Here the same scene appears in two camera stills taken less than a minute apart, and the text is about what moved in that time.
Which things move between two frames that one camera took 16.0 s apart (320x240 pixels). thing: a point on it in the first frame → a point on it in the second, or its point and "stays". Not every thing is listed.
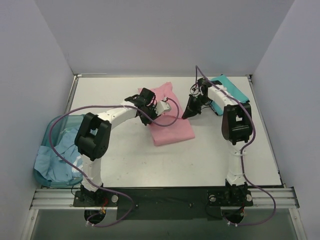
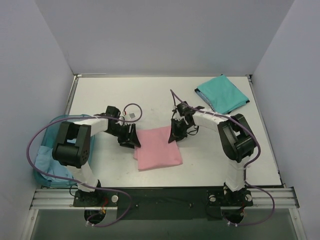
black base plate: x=165 y=203 stays
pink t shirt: x=180 y=130 → x=155 y=152
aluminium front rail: x=56 y=199 stays
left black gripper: x=146 y=116 → x=129 y=135
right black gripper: x=194 y=104 → x=178 y=128
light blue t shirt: x=51 y=167 stays
